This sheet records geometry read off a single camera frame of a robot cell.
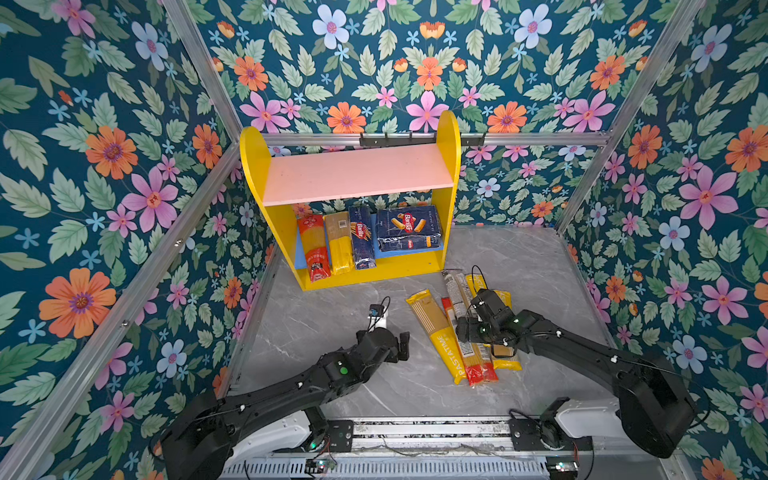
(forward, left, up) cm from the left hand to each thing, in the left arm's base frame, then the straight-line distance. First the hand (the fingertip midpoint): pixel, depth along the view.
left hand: (402, 331), depth 79 cm
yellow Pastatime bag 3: (+11, -9, -10) cm, 18 cm away
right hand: (+2, -19, -6) cm, 21 cm away
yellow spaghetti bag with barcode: (+29, +18, +5) cm, 34 cm away
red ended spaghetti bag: (-6, -21, -9) cm, 23 cm away
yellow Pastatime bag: (+21, -27, -10) cm, 36 cm away
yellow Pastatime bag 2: (-10, -25, +4) cm, 27 cm away
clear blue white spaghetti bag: (+15, -20, -7) cm, 26 cm away
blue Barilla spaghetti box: (+30, +11, +6) cm, 32 cm away
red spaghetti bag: (+27, +25, +6) cm, 37 cm away
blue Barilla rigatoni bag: (+31, -4, +8) cm, 32 cm away
